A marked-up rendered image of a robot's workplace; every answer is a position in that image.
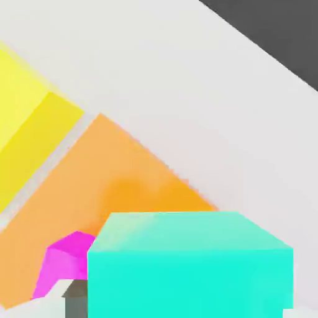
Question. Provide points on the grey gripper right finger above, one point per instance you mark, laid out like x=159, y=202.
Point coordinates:
x=301, y=313

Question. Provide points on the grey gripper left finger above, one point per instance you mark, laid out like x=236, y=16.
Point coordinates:
x=74, y=301

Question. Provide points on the small cyan cube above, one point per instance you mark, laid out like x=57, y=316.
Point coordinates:
x=188, y=273

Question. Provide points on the large yellow box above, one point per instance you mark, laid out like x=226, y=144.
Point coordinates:
x=27, y=129

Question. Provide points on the small magenta cube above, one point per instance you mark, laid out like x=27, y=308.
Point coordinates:
x=65, y=260

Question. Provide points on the large orange box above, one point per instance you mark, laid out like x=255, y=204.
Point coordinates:
x=99, y=178

